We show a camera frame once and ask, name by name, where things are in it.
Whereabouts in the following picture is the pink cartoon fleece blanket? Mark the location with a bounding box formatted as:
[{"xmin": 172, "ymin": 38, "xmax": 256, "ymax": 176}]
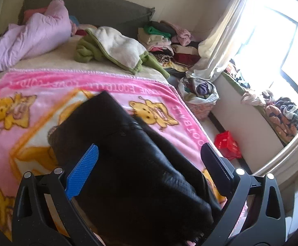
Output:
[{"xmin": 0, "ymin": 69, "xmax": 228, "ymax": 245}]

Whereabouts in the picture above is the dark grey bed headboard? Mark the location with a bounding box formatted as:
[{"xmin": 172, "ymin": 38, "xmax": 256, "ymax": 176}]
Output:
[{"xmin": 18, "ymin": 0, "xmax": 155, "ymax": 39}]

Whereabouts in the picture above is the green and cream fleece blanket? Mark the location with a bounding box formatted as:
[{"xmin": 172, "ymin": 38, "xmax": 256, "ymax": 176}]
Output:
[{"xmin": 74, "ymin": 26, "xmax": 169, "ymax": 79}]

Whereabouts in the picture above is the clothes heap on windowsill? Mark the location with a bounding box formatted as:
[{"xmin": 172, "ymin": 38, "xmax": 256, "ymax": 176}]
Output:
[{"xmin": 222, "ymin": 60, "xmax": 298, "ymax": 145}]

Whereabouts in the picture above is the cream curtain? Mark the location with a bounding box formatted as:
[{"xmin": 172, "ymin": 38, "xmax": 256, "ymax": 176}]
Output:
[{"xmin": 186, "ymin": 0, "xmax": 250, "ymax": 82}]

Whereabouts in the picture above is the red plastic bag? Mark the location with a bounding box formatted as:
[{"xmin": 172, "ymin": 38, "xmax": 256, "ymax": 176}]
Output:
[{"xmin": 214, "ymin": 131, "xmax": 242, "ymax": 161}]

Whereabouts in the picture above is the window with dark frame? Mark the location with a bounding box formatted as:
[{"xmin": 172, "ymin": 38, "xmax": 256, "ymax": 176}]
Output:
[{"xmin": 233, "ymin": 0, "xmax": 298, "ymax": 110}]

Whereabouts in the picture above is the pile of folded clothes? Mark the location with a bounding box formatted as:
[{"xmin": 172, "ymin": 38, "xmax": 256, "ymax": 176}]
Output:
[{"xmin": 137, "ymin": 20, "xmax": 200, "ymax": 78}]

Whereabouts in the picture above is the floral laundry basket with clothes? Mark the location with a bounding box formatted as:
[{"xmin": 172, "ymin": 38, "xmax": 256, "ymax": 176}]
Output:
[{"xmin": 178, "ymin": 77, "xmax": 219, "ymax": 121}]

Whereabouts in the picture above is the lilac quilted duvet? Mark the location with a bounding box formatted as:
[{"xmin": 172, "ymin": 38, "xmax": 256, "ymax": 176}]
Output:
[{"xmin": 0, "ymin": 0, "xmax": 72, "ymax": 72}]

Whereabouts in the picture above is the black leather garment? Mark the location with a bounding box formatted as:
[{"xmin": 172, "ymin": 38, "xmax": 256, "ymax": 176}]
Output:
[{"xmin": 48, "ymin": 92, "xmax": 221, "ymax": 245}]

